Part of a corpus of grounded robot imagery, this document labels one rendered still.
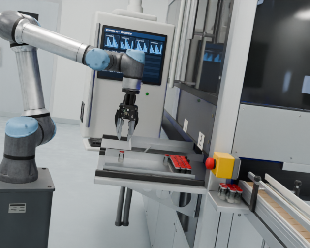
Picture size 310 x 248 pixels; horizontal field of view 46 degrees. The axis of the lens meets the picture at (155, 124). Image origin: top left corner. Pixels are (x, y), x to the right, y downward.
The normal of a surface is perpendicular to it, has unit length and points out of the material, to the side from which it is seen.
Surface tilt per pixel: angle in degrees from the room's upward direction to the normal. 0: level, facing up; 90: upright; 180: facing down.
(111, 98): 90
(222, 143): 90
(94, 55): 90
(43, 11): 90
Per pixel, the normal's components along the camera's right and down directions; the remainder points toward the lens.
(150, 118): 0.29, 0.19
